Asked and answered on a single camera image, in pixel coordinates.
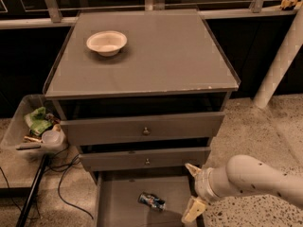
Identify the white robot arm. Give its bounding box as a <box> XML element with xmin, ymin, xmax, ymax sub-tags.
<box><xmin>182</xmin><ymin>155</ymin><xmax>303</xmax><ymax>223</ymax></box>

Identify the grey middle drawer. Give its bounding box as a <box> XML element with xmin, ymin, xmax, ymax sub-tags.
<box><xmin>80</xmin><ymin>147</ymin><xmax>210</xmax><ymax>171</ymax></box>

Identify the brass top drawer knob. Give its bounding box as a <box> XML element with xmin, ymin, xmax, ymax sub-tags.
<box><xmin>142</xmin><ymin>127</ymin><xmax>151</xmax><ymax>135</ymax></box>

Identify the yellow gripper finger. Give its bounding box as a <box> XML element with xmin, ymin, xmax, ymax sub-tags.
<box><xmin>182</xmin><ymin>196</ymin><xmax>206</xmax><ymax>223</ymax></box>
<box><xmin>185</xmin><ymin>163</ymin><xmax>202</xmax><ymax>177</ymax></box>

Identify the black floor cable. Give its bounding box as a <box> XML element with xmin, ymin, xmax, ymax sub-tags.
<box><xmin>44</xmin><ymin>144</ymin><xmax>95</xmax><ymax>220</ymax></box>

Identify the clear plastic cup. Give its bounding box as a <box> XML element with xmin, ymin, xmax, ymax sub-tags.
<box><xmin>42</xmin><ymin>131</ymin><xmax>60</xmax><ymax>144</ymax></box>

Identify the clear plastic bin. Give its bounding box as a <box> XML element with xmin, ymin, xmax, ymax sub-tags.
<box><xmin>1</xmin><ymin>95</ymin><xmax>67</xmax><ymax>159</ymax></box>

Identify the metal railing frame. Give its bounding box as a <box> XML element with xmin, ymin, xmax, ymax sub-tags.
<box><xmin>0</xmin><ymin>0</ymin><xmax>299</xmax><ymax>29</ymax></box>

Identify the green chip bag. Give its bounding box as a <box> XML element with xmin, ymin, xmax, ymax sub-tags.
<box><xmin>24</xmin><ymin>107</ymin><xmax>52</xmax><ymax>136</ymax></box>

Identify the yellow object on ledge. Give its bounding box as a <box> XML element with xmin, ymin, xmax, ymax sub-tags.
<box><xmin>280</xmin><ymin>0</ymin><xmax>301</xmax><ymax>10</ymax></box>

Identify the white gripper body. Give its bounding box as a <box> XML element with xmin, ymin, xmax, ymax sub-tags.
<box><xmin>194</xmin><ymin>168</ymin><xmax>220</xmax><ymax>202</ymax></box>

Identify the crushed redbull can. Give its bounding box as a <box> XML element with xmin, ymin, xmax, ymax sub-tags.
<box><xmin>137</xmin><ymin>192</ymin><xmax>166</xmax><ymax>211</ymax></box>

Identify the grey drawer cabinet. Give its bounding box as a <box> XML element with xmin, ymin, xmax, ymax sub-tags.
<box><xmin>42</xmin><ymin>9</ymin><xmax>241</xmax><ymax>182</ymax></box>

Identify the brass drawer knob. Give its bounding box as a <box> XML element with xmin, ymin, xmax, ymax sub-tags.
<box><xmin>145</xmin><ymin>158</ymin><xmax>151</xmax><ymax>166</ymax></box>
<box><xmin>142</xmin><ymin>127</ymin><xmax>151</xmax><ymax>135</ymax></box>

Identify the white slanted pillar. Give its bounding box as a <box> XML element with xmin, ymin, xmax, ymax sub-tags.
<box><xmin>253</xmin><ymin>7</ymin><xmax>303</xmax><ymax>109</ymax></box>

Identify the grey top drawer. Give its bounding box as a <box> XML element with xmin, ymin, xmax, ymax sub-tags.
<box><xmin>61</xmin><ymin>112</ymin><xmax>224</xmax><ymax>146</ymax></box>

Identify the black floor bar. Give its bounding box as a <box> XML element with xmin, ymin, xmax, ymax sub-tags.
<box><xmin>16</xmin><ymin>154</ymin><xmax>49</xmax><ymax>227</ymax></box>

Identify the grey open bottom drawer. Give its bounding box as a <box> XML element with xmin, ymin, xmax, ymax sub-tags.
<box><xmin>95</xmin><ymin>168</ymin><xmax>205</xmax><ymax>227</ymax></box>

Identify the white paper bowl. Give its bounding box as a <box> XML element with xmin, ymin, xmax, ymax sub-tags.
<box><xmin>86</xmin><ymin>30</ymin><xmax>128</xmax><ymax>57</ymax></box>

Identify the brass middle drawer knob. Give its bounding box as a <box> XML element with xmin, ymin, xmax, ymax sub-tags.
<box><xmin>145</xmin><ymin>158</ymin><xmax>151</xmax><ymax>166</ymax></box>

